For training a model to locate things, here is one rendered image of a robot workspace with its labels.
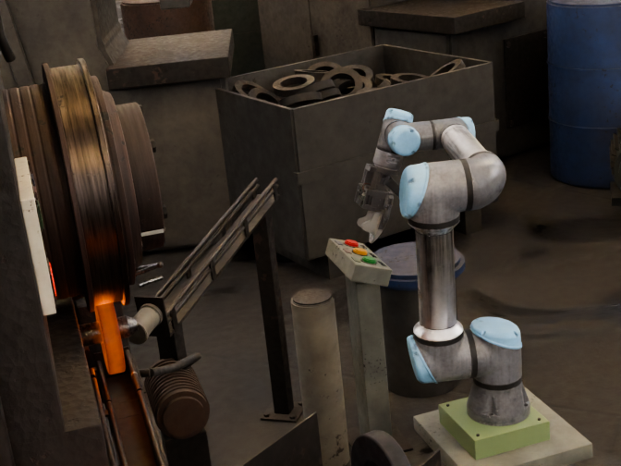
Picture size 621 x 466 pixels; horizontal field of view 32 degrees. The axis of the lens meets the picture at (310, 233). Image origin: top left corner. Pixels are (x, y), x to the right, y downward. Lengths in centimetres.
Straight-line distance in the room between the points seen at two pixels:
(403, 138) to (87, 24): 228
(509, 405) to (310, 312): 63
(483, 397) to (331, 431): 62
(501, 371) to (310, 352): 63
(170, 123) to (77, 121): 289
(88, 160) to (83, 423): 44
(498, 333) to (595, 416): 89
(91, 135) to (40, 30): 290
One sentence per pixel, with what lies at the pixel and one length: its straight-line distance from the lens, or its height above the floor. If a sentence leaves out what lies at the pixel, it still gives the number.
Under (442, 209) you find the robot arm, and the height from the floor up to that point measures 91.
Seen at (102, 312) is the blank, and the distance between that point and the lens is 211.
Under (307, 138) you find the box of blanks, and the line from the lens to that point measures 420.
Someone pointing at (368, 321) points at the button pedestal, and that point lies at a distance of 302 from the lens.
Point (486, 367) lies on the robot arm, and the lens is 254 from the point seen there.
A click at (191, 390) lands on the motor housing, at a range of 252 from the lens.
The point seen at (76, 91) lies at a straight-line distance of 192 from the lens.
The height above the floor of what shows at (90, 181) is 118.
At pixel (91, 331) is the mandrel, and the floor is 83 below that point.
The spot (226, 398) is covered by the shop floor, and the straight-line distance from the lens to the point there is 358.
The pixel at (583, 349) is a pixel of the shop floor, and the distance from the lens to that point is 375.
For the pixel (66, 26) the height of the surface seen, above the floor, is 107.
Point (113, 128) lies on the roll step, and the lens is 192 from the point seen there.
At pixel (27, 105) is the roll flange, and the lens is 194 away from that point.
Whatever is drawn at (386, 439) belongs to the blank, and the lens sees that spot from 180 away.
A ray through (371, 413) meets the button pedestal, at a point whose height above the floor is 12.
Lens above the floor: 167
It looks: 20 degrees down
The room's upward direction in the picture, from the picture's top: 6 degrees counter-clockwise
